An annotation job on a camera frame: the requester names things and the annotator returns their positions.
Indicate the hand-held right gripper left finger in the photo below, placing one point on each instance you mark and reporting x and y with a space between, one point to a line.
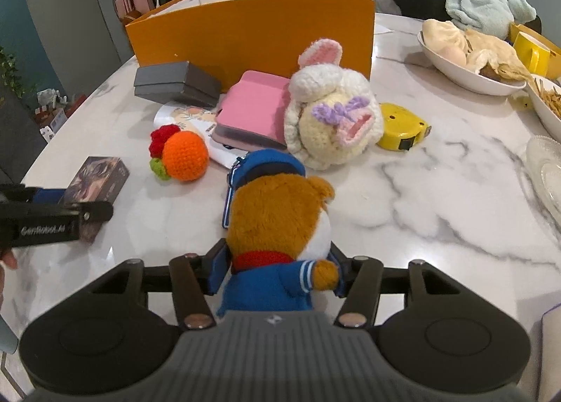
188 292

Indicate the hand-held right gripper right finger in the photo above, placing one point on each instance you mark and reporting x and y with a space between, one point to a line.
363 283

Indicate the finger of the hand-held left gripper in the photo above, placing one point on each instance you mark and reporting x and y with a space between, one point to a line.
94 211
26 193

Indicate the dark printed card box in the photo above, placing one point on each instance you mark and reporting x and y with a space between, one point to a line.
98 178

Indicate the crochet orange fruit toy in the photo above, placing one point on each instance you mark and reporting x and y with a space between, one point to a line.
184 156

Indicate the brown bear plush blue outfit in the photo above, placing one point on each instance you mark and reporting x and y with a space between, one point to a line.
271 209

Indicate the dark grey case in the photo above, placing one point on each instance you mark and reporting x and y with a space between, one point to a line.
171 77

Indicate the yellow toy piece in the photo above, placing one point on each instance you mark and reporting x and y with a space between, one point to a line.
396 121

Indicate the crochet bunny with purple bow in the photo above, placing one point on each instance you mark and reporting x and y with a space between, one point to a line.
324 90

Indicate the orange cardboard box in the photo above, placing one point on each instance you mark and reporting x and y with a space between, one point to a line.
263 33

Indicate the person's left hand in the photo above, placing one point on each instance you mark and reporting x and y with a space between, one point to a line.
8 259

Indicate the green plant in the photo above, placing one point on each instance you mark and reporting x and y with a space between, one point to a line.
8 73

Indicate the printed white paper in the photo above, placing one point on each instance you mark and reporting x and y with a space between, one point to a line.
188 115

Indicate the pink case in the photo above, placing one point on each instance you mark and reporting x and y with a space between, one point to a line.
252 104

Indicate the pink bags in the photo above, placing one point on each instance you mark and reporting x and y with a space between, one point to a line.
131 1

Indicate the clear glass plate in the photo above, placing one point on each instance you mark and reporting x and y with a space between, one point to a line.
545 169

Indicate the white bowl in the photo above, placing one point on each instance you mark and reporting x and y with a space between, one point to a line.
460 75

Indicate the egg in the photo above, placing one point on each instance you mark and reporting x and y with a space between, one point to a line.
453 55

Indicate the white dish of fries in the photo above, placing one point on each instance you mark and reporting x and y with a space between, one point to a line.
548 108

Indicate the yellow mug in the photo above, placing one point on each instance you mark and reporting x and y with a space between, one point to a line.
528 53

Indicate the yellow container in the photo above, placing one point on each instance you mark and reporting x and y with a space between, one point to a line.
555 64

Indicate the light blue towel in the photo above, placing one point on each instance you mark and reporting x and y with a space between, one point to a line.
482 1

